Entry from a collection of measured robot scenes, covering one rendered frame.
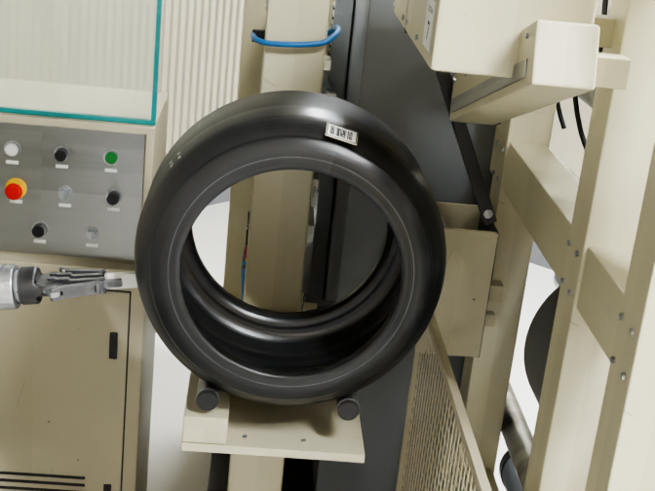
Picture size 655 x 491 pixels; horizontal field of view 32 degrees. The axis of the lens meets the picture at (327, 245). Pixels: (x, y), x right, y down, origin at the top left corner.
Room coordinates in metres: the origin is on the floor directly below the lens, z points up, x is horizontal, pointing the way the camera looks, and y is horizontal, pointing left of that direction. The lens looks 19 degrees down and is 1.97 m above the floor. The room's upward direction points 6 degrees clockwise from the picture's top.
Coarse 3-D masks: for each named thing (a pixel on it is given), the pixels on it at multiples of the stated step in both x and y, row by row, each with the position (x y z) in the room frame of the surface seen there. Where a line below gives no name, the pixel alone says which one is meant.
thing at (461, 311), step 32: (448, 224) 2.57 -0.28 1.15; (480, 224) 2.56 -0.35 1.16; (448, 256) 2.38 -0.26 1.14; (480, 256) 2.38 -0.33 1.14; (448, 288) 2.38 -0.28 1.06; (480, 288) 2.38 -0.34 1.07; (448, 320) 2.38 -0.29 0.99; (480, 320) 2.38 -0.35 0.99; (416, 352) 2.38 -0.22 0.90; (448, 352) 2.38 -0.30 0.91; (480, 352) 2.39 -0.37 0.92
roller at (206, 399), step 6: (198, 384) 2.10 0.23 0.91; (204, 384) 2.07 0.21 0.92; (198, 390) 2.06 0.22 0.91; (204, 390) 2.05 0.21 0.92; (210, 390) 2.05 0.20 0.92; (216, 390) 2.06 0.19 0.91; (198, 396) 2.04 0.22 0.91; (204, 396) 2.04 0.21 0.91; (210, 396) 2.04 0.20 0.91; (216, 396) 2.05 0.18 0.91; (198, 402) 2.04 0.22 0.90; (204, 402) 2.04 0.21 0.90; (210, 402) 2.04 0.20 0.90; (216, 402) 2.05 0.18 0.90; (204, 408) 2.04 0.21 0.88; (210, 408) 2.04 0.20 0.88
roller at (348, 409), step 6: (348, 396) 2.08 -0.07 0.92; (354, 396) 2.09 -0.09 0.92; (336, 402) 2.09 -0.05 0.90; (342, 402) 2.06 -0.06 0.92; (348, 402) 2.06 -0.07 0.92; (354, 402) 2.07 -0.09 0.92; (342, 408) 2.06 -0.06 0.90; (348, 408) 2.06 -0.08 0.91; (354, 408) 2.06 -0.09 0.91; (342, 414) 2.06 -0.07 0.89; (348, 414) 2.06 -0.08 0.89; (354, 414) 2.06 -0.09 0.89; (348, 420) 2.07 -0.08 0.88
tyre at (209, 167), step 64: (192, 128) 2.21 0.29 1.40; (256, 128) 2.04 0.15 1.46; (320, 128) 2.05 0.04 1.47; (384, 128) 2.22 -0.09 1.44; (192, 192) 2.01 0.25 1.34; (384, 192) 2.03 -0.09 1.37; (192, 256) 2.29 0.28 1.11; (384, 256) 2.32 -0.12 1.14; (192, 320) 2.01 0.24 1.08; (256, 320) 2.30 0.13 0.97; (320, 320) 2.31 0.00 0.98; (384, 320) 2.27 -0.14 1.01; (256, 384) 2.02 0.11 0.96; (320, 384) 2.02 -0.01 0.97
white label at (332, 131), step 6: (330, 126) 2.05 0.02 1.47; (336, 126) 2.06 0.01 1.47; (330, 132) 2.03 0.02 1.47; (336, 132) 2.04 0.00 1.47; (342, 132) 2.04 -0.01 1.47; (348, 132) 2.05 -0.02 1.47; (354, 132) 2.06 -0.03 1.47; (336, 138) 2.02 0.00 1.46; (342, 138) 2.03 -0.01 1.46; (348, 138) 2.03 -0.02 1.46; (354, 138) 2.04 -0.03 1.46; (354, 144) 2.03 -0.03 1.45
